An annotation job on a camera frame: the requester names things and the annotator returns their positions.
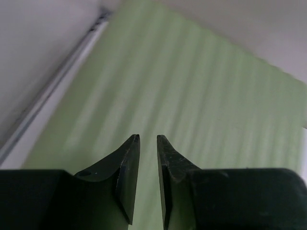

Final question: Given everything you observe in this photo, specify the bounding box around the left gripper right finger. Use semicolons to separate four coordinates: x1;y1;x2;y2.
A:
157;135;198;229

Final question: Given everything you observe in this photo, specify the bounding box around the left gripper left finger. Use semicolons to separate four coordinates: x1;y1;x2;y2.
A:
75;134;140;225

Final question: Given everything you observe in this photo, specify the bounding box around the green hard-shell suitcase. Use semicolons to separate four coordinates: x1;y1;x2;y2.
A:
22;0;307;230

